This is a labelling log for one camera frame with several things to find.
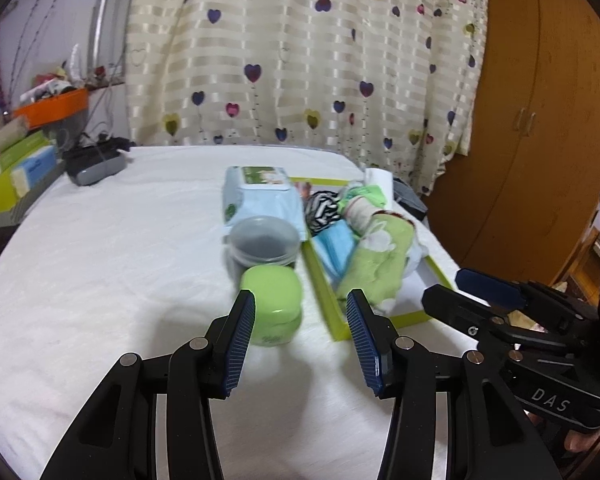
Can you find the pale blue white cloth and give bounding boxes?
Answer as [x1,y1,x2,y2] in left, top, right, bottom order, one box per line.
[403,218,430,278]

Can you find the green patterned towel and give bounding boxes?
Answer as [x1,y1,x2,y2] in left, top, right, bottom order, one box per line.
[337,212,413,307]

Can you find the green microfiber cloth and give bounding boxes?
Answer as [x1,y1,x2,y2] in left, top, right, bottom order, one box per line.
[338,182,388,211]

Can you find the cream striped sock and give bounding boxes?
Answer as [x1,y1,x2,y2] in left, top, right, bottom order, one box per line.
[341,196,382,236]

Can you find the white towel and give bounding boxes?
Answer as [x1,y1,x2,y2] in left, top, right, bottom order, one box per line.
[364,167,393,210]

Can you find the black white striped cloth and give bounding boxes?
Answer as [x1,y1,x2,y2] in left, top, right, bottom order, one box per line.
[304,191,341,236]

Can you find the person's right hand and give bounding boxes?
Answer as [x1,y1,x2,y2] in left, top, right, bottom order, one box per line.
[564,430,600,454]

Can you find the lime green cardboard box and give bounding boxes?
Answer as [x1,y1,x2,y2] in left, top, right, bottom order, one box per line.
[291,169,454,341]

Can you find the wooden wardrobe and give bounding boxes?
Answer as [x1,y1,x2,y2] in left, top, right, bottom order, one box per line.
[428,0,600,284]

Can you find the green cosmetic jar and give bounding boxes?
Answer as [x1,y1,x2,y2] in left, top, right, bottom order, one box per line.
[240,264,302,347]

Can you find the grey lidded dark jar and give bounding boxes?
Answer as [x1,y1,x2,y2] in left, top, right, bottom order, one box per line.
[226,216,301,278]

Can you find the blue wet wipes pack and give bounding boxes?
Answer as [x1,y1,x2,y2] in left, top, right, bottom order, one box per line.
[222,166,308,242]

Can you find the black grey handheld device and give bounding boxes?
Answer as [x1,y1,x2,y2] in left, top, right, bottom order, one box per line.
[61,136,135,186]

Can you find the heart pattern curtain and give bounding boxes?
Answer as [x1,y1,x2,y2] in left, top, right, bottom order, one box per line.
[125,0,488,194]

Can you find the stack of boxes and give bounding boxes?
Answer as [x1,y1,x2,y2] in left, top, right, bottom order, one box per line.
[0,116,62,229]

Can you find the orange tray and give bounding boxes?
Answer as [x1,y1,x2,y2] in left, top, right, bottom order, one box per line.
[12,89,88,129]

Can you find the pink flower branches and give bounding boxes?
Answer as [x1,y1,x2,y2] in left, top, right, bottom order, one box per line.
[0,0,64,120]

